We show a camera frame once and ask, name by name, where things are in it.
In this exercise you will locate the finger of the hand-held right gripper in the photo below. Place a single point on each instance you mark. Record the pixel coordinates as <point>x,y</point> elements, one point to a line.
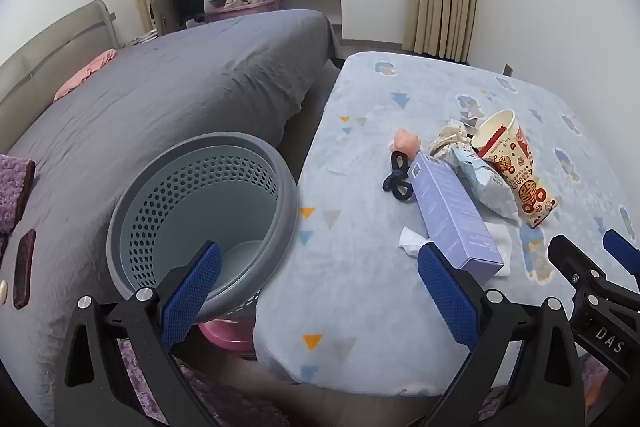
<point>620,249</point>
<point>575,259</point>

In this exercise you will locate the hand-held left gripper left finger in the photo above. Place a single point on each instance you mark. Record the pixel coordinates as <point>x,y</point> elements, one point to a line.
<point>192,292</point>

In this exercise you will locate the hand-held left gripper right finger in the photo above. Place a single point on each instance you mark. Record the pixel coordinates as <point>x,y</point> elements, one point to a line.
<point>447,297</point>

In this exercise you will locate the white tissue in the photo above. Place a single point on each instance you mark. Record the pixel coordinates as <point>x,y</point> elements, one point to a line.
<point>412,242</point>

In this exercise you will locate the cream packet with red circles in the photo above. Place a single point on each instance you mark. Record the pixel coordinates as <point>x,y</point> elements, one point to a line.
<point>530,194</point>

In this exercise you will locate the grey perforated plastic basket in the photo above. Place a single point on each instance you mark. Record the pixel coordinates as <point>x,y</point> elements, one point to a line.
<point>200,207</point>

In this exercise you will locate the purple cardboard box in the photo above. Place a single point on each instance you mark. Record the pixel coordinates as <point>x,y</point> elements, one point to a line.
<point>450,207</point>

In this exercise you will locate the light blue snack bag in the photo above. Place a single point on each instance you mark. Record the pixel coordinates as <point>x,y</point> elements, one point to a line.
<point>487,187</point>

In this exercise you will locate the cream and red paper cup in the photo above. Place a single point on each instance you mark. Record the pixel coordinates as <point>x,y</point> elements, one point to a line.
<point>500,132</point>

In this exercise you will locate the printed paper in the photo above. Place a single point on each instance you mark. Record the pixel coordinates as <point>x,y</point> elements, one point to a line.
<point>447,139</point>

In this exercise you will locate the pink plastic basin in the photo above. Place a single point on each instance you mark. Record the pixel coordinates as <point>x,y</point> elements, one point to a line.
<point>225,334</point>

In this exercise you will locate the purple fuzzy rug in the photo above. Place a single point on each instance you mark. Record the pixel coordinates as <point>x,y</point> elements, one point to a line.
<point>240,402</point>

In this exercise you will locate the pink pig toy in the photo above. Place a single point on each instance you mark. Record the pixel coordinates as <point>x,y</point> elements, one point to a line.
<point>406,142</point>

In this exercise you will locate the small grey-white paper scrap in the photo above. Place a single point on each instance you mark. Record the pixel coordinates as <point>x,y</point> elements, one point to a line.
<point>470,112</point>

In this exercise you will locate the purple fuzzy cloth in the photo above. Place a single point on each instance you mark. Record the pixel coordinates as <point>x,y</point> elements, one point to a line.
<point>12,187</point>

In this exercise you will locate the bed with grey sheet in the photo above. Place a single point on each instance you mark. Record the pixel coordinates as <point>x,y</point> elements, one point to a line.
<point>175,82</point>

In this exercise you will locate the pink cloth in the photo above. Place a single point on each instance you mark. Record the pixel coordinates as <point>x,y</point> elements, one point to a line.
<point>82,74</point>

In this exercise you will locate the beige headboard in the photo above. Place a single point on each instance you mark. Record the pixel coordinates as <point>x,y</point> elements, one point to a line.
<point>45,52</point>

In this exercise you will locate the pink storage bin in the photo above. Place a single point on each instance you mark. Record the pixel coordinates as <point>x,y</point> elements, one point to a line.
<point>240,12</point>

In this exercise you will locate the wall socket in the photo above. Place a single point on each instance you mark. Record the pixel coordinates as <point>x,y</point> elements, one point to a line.
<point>507,70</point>

